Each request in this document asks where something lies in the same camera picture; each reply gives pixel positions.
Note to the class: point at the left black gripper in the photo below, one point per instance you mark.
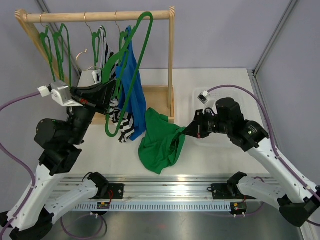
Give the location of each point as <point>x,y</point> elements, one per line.
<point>97,96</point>

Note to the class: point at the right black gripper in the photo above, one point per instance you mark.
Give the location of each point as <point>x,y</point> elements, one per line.
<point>196,128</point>

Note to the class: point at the green tank top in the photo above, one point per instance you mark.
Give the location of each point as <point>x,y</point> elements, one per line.
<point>162,144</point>

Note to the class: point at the green hanger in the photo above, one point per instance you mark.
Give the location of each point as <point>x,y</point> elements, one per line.
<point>122,42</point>
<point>47,46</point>
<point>96,38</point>
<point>109,70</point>
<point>59,45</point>

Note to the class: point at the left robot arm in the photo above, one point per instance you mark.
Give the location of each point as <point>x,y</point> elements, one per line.
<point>34,215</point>

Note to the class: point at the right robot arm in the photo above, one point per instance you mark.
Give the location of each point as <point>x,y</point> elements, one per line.
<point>296,198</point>

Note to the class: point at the black white striped tank top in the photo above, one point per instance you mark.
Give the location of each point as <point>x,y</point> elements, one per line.
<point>120,117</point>

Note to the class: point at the white plastic basket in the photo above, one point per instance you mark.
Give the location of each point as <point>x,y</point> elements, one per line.
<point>213,140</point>

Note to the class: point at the wooden clothes rack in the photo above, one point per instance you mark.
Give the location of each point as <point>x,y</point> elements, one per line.
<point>159,97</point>

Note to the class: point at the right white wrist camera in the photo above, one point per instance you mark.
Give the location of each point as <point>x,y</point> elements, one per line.
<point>207,100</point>

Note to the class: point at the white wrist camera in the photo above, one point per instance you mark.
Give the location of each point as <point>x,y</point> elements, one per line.
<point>60,93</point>
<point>207,100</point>

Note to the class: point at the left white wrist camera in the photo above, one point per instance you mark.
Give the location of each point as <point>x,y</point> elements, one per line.
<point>60,93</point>

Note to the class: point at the aluminium mounting rail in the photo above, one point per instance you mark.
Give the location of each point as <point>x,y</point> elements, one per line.
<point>179,187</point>

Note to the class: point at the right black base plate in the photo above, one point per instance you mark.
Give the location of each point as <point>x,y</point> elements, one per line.
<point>219,191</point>

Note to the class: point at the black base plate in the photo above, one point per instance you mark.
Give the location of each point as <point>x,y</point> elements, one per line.
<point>115,190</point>
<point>219,191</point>

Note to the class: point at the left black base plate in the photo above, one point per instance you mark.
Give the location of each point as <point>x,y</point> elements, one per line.
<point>115,190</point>

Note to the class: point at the white slotted cable duct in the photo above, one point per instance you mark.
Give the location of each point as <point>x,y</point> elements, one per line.
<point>140,206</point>

